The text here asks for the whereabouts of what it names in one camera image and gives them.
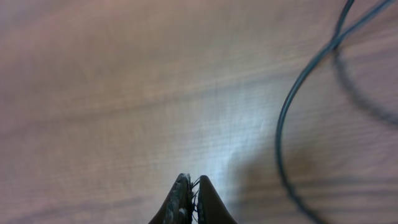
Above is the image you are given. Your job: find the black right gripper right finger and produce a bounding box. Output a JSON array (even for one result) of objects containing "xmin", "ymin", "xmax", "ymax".
[{"xmin": 197, "ymin": 175, "xmax": 237, "ymax": 224}]

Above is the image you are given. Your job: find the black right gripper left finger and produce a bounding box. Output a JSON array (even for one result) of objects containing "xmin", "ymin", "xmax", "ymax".
[{"xmin": 149, "ymin": 173, "xmax": 193, "ymax": 224}]

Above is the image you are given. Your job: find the thin black USB cable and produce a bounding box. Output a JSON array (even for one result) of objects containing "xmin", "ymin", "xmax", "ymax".
[{"xmin": 275, "ymin": 0, "xmax": 396, "ymax": 224}]

